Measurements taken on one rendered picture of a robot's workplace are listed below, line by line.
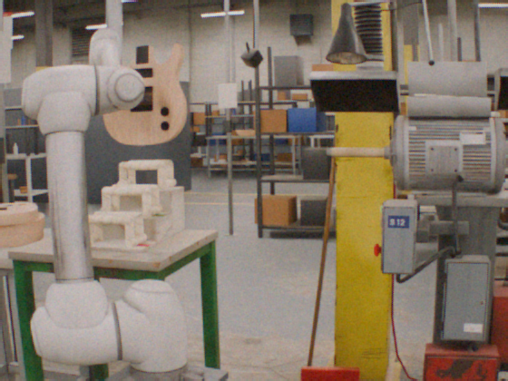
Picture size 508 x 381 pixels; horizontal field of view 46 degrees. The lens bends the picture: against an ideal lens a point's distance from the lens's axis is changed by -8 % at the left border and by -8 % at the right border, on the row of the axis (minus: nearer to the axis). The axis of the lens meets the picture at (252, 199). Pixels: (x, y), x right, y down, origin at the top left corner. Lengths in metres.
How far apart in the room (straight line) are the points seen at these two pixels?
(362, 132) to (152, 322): 1.77
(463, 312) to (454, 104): 0.67
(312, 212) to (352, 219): 4.04
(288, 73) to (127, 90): 5.64
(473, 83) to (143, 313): 1.35
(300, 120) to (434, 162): 5.07
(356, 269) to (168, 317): 1.71
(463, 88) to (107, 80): 1.22
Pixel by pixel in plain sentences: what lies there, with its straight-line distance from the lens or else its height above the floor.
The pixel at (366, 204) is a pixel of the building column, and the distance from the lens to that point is 3.07.
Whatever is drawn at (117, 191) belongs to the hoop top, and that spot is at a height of 1.12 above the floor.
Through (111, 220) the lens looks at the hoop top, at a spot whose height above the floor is 1.04.
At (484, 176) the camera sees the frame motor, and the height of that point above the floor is 1.19.
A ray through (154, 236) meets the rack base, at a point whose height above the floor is 0.96.
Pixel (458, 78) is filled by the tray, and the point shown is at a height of 1.51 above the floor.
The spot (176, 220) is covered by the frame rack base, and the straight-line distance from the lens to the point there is 2.48.
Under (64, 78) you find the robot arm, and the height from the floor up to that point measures 1.49.
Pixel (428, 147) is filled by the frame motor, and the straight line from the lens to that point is 2.02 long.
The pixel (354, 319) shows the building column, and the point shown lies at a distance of 3.21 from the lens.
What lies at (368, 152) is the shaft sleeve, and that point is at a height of 1.25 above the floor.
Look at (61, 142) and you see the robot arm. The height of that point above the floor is 1.33.
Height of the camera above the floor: 1.38
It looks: 8 degrees down
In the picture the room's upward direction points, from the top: 1 degrees counter-clockwise
